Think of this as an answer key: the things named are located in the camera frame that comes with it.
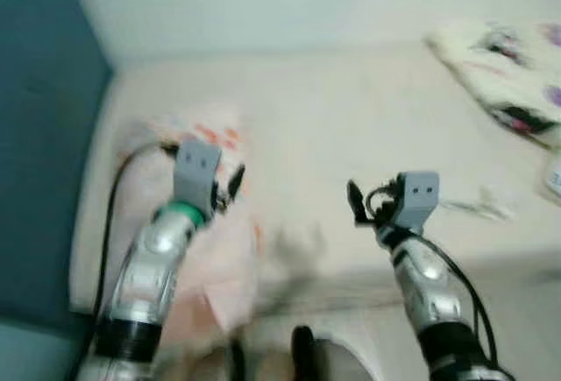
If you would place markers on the pink pillow with orange dots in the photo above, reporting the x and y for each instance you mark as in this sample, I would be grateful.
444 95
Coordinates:
223 258

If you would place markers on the clear plastic wrapper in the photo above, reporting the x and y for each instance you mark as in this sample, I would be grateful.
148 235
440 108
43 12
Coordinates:
478 204

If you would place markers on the white book with blue letters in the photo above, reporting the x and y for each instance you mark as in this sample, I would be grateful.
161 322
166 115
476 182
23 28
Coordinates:
554 179

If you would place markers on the cream cartoon print blanket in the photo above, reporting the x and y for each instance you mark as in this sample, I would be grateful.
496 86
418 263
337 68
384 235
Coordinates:
508 74

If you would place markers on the bed with beige sheet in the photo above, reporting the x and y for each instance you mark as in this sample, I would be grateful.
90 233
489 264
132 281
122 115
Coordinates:
351 109

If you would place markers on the robot right leg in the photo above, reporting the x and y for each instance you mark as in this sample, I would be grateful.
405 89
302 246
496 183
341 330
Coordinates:
303 355

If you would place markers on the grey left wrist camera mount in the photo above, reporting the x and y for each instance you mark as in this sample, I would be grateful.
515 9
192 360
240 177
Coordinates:
197 166

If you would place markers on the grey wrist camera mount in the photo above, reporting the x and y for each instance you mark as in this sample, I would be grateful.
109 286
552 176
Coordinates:
197 166
419 190

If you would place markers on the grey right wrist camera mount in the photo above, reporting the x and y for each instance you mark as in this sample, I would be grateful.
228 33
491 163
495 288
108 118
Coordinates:
419 190

